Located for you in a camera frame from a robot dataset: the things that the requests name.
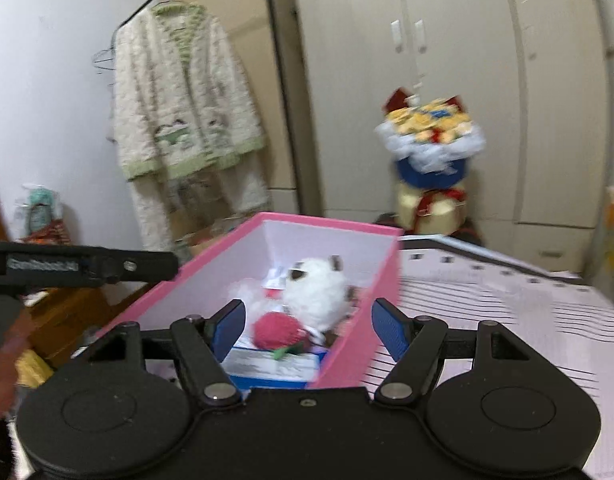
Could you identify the green white packet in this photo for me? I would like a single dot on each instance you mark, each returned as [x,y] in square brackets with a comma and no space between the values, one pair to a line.
[39,207]

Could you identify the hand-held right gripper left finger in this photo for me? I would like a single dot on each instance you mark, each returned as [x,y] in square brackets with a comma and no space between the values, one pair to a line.
[229,330]

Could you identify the red woven bag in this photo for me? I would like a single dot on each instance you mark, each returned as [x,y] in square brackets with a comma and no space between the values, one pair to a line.
[52,235]

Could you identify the panda plush toy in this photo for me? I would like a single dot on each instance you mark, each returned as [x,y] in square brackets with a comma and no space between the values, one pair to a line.
[312,295]

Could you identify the beige tall cabinet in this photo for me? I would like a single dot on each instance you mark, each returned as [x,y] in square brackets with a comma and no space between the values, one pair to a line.
[252,20]

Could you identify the brown paper bag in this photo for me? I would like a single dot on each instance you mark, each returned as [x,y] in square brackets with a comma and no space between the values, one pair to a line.
[197,245]

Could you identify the fluffy white green pajama jacket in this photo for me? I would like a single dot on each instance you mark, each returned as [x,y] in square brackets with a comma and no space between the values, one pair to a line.
[187,85]

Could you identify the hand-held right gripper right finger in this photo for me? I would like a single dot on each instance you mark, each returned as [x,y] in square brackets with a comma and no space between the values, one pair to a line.
[389,332]

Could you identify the yellow cloth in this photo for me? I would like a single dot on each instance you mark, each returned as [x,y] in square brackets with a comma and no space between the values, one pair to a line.
[34,367]

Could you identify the yellow flower bouquet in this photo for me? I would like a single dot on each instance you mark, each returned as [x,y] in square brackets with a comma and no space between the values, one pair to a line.
[427,175]

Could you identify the dark stool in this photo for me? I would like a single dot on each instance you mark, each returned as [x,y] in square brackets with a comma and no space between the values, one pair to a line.
[387,220]

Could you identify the beige wardrobe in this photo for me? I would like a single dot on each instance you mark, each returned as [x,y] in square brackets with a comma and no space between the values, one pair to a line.
[462,35]

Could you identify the wooden cabinet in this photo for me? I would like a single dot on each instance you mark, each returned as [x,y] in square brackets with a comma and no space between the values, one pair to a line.
[72,315]

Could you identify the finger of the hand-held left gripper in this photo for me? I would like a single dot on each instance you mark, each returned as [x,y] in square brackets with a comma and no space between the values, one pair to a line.
[152,265]

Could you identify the blue white packet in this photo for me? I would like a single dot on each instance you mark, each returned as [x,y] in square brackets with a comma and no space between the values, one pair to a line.
[272,372]

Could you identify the fluffy white pajama pants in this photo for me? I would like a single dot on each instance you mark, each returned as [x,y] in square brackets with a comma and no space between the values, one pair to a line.
[247,195]

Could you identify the pink cardboard box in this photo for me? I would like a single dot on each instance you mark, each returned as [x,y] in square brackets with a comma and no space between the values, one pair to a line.
[357,325]

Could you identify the red knitted strawberry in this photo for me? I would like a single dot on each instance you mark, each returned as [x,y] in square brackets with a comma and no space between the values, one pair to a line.
[277,332]

